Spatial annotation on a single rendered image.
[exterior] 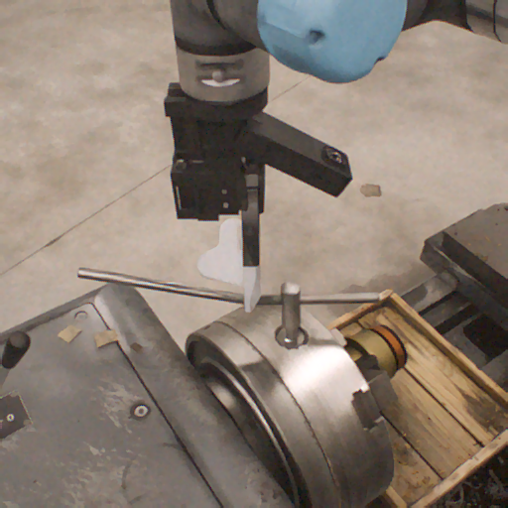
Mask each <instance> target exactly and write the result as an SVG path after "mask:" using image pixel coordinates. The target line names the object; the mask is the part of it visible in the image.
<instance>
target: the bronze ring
mask: <svg viewBox="0 0 508 508"><path fill-rule="evenodd" d="M344 339H345V340H346V341H347V344H346V346H345V351H346V352H347V353H348V355H349V356H350V358H351V359H353V360H354V361H355V360H356V359H358V358H359V357H361V356H362V355H365V354H366V355H377V357H378V359H379V361H380V364H381V366H382V368H383V370H386V373H387V375H388V377H389V380H390V379H392V378H394V377H395V376H396V373H397V371H398V370H400V369H401V368H402V367H403V366H405V365H406V363H407V350H406V347H405V345H404V343H403V341H402V339H401V338H400V337H399V335H398V334H397V333H396V332H395V331H394V329H393V328H391V327H389V326H387V325H385V324H382V323H378V324H376V325H373V326H371V327H368V328H363V329H362V330H360V331H359V332H357V333H356V334H355V335H353V336H349V335H347V336H345V337H344Z"/></svg>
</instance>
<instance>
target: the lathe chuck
mask: <svg viewBox="0 0 508 508"><path fill-rule="evenodd" d="M213 322H220V323H224V324H226V325H228V326H230V328H232V329H233V330H235V331H236V332H237V333H239V334H241V335H242V336H243V337H244V338H246V339H247V340H248V341H249V342H250V343H251V344H252V345H253V346H254V348H255V349H256V350H257V352H259V353H260V354H261V355H262V356H263V357H264V358H265V360H266V361H267V362H268V363H269V364H270V366H271V368H272V369H273V371H274V372H275V373H276V375H278V376H279V377H280V379H281V380H282V381H283V383H284V384H285V386H286V387H287V390H288V391H289V393H290V394H291V396H292V397H293V399H294V401H295V402H297V404H298V405H299V407H300V409H301V411H302V413H303V415H304V417H305V418H306V420H307V422H308V424H309V426H310V428H311V429H312V431H313V434H314V436H315V438H316V440H317V441H318V444H319V446H320V448H321V450H322V452H323V455H324V458H325V461H326V463H327V466H328V468H329V471H330V474H331V477H332V480H333V484H334V488H335V492H336V497H337V503H338V508H363V507H364V506H365V505H367V504H368V503H369V502H370V501H372V500H373V499H374V498H376V497H377V496H378V495H380V494H381V493H383V492H385V491H386V490H387V489H388V487H389V485H390V484H391V481H392V478H393V473H394V455H393V449H392V444H391V440H390V435H389V432H388V429H387V426H386V423H385V420H384V418H383V417H381V418H379V419H378V420H375V421H374V422H373V423H374V426H375V427H373V428H372V429H370V430H368V429H367V428H364V429H363V427H362V424H361V422H360V420H359V418H358V415H357V413H356V410H355V408H353V406H352V404H351V403H350V401H352V400H353V397H352V395H351V394H352V393H355V392H357V391H358V389H359V393H365V392H366V390H368V389H369V386H368V384H367V382H366V380H365V379H364V377H363V375H362V374H361V372H360V371H359V368H358V366H357V365H356V363H355V362H354V360H353V359H351V358H350V356H349V355H348V353H347V352H346V351H345V349H344V347H343V346H342V344H341V343H340V342H339V341H338V339H337V338H336V337H335V336H334V335H333V334H331V332H330V331H329V330H328V329H327V327H326V326H325V325H324V324H323V323H322V322H321V321H320V320H319V319H318V318H317V317H316V316H313V315H312V314H311V313H310V312H309V311H307V310H306V308H305V307H303V306H302V305H301V324H300V326H299V329H300V330H301V331H302V332H303V333H304V335H305V341H304V342H303V343H302V344H301V345H299V346H296V348H289V346H286V345H284V344H282V343H281V342H280V341H279V339H278V335H279V332H280V331H281V330H282V329H284V327H283V325H282V307H281V305H264V306H254V308H253V311H252V313H245V305H244V306H242V307H239V308H237V310H235V311H233V312H232V313H230V314H228V315H226V316H224V317H220V318H218V319H216V320H214V321H213Z"/></svg>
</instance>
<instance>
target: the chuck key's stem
mask: <svg viewBox="0 0 508 508"><path fill-rule="evenodd" d="M300 298H301V286H300V284H299V283H297V282H294V281H287V282H285V283H283V284H282V286H281V299H282V302H283V304H282V305H281V307H282V325H283V327H284V329H285V337H286V341H298V328H299V326H300V324H301V305H299V301H300Z"/></svg>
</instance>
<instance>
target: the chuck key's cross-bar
mask: <svg viewBox="0 0 508 508"><path fill-rule="evenodd" d="M76 276H77V277H78V278H80V279H87V280H93V281H100V282H107V283H113V284H119V285H126V286H133V287H139V288H145V289H152V290H158V292H165V293H172V294H178V295H184V296H191V297H198V298H205V299H211V300H217V301H224V302H230V303H236V304H243V305H245V302H244V294H237V293H231V292H225V291H218V289H213V288H207V287H199V286H193V285H187V284H180V283H174V282H168V281H161V280H155V279H149V278H141V277H135V276H129V275H122V274H116V273H110V271H103V270H97V269H91V268H84V267H79V268H78V269H77V272H76ZM379 302H380V295H379V294H378V293H368V294H314V295H301V298H300V301H299V305H321V304H378V303H379ZM282 304H283V302H282V299H281V295H261V297H260V299H259V301H257V303H256V304H255V306H264V305H282Z"/></svg>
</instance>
